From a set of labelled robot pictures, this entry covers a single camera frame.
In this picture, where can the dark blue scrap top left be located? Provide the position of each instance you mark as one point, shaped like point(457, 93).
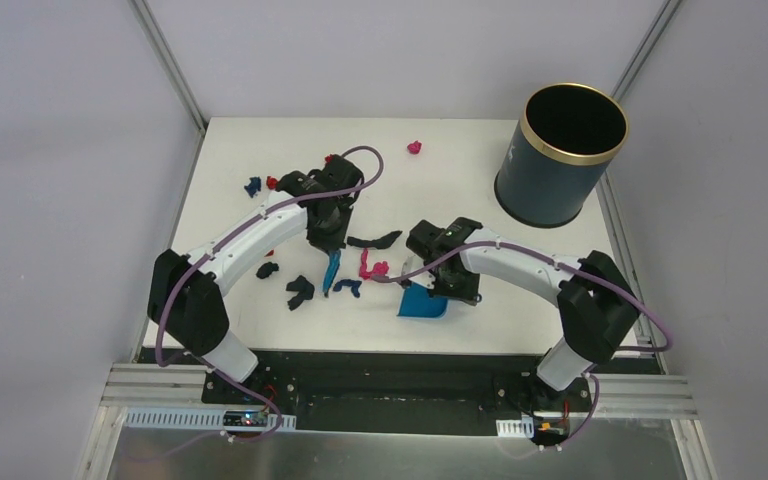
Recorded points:
point(253, 187)

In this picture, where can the dark bin with gold rim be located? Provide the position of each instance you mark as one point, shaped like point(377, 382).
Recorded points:
point(566, 137)

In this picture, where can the blue plastic dustpan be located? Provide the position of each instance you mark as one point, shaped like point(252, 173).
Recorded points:
point(418, 302)

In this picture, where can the small black paper scrap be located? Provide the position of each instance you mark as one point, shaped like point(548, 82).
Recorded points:
point(266, 270)

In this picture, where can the long black paper scrap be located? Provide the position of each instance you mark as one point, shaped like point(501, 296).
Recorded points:
point(381, 243)

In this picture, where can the large pink paper scrap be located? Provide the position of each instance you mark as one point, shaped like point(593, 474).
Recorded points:
point(369, 270)

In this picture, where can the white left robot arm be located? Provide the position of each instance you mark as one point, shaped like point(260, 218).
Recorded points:
point(186, 299)

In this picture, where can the blue paper scrap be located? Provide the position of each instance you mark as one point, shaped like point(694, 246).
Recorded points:
point(352, 285)

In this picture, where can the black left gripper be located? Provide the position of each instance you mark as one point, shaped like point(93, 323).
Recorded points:
point(326, 234)

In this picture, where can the small pink paper scrap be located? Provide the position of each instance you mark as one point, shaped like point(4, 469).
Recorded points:
point(414, 148)

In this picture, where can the large black paper scrap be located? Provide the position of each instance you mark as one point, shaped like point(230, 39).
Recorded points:
point(302, 289)

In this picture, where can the right white slotted cable duct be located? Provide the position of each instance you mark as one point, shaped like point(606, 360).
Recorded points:
point(522, 427)

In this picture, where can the white slotted cable duct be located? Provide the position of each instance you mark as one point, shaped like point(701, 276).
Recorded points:
point(522, 427)
point(251, 420)

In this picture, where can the blue hand brush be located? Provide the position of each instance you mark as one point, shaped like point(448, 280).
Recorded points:
point(334, 260)

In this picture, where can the black mounting base plate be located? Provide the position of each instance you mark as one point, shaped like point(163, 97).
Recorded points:
point(420, 417)

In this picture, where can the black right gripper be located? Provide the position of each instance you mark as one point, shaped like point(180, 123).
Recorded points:
point(469, 293)

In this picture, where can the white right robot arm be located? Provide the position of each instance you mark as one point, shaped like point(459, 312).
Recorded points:
point(595, 304)

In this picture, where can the aluminium frame rail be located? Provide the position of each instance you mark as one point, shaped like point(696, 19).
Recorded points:
point(613, 396)

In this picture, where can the left white slotted cable duct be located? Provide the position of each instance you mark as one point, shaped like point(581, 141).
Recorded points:
point(251, 420)

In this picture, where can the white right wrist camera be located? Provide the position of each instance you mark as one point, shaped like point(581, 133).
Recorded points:
point(412, 267)

